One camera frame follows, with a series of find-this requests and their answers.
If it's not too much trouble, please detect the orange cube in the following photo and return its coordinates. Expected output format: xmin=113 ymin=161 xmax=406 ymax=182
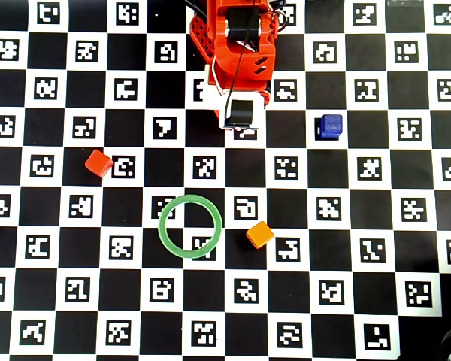
xmin=245 ymin=220 xmax=276 ymax=250

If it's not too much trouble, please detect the blue cube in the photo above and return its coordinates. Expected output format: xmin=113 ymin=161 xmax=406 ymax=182
xmin=314 ymin=114 xmax=344 ymax=141

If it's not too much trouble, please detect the red cube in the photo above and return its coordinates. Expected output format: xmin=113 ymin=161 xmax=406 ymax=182
xmin=84 ymin=149 xmax=114 ymax=179

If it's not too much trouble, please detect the red robot base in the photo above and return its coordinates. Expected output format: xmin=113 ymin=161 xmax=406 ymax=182
xmin=189 ymin=14 xmax=216 ymax=64

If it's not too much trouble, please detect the black white marker checkerboard mat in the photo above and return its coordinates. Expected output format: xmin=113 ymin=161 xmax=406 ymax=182
xmin=0 ymin=0 xmax=451 ymax=359

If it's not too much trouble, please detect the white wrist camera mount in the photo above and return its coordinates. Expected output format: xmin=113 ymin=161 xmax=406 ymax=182
xmin=204 ymin=64 xmax=267 ymax=132

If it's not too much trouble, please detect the green flat ring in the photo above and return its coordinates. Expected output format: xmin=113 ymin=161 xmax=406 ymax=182
xmin=157 ymin=194 xmax=224 ymax=260

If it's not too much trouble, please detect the black camera cable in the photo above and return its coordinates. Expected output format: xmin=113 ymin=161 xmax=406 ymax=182
xmin=225 ymin=0 xmax=260 ymax=125

